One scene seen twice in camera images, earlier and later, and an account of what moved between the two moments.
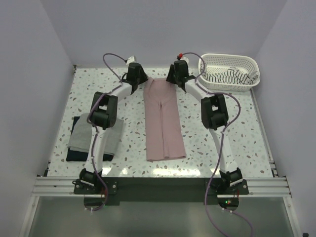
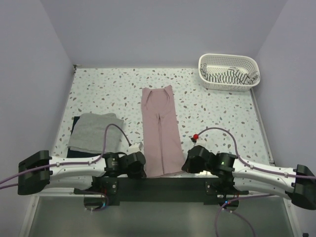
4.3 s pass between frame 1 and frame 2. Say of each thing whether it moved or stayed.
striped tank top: stayed
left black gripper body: moved
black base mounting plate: stayed
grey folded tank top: stayed
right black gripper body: moved
